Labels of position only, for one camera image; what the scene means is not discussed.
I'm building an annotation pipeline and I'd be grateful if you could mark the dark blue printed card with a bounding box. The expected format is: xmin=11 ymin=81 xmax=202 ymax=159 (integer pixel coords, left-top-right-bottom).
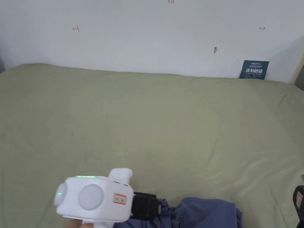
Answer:
xmin=239 ymin=60 xmax=270 ymax=80

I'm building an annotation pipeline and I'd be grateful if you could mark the bed with pale green sheet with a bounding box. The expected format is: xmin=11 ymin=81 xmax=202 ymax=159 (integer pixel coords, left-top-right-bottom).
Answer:
xmin=0 ymin=63 xmax=304 ymax=228

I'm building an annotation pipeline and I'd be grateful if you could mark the person's left hand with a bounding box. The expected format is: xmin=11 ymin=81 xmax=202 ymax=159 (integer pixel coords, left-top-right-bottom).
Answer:
xmin=62 ymin=219 xmax=96 ymax=228

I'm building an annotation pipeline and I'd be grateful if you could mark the dark blue shirt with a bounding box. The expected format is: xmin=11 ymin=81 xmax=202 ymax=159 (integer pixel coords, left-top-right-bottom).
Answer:
xmin=127 ymin=197 xmax=244 ymax=228

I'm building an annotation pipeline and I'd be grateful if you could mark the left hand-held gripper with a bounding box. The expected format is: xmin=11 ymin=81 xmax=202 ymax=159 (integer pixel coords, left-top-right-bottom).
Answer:
xmin=54 ymin=168 xmax=163 ymax=228

